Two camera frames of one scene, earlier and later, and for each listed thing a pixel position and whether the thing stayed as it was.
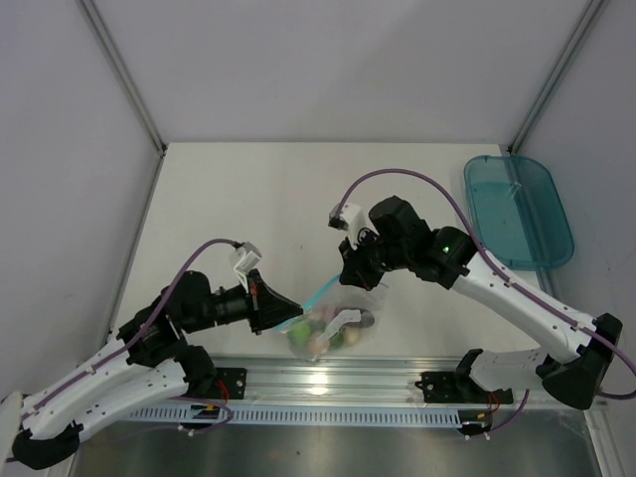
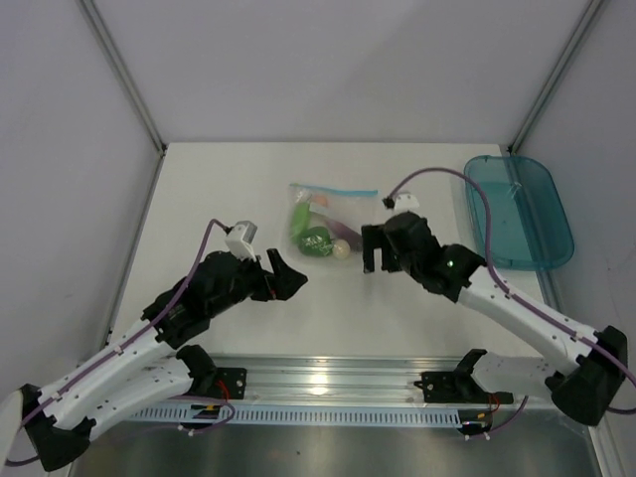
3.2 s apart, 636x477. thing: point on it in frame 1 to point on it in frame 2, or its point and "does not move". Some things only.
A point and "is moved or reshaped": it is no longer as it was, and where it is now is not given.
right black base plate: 451,388 does not move
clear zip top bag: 338,320 to 326,225
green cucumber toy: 300,335 to 301,220
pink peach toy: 318,348 to 322,200
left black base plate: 235,381 does not move
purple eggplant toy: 367,320 is moved or reshaped
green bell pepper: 336,341 to 316,241
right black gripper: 355,270 to 375,238
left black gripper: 265,307 to 280,284
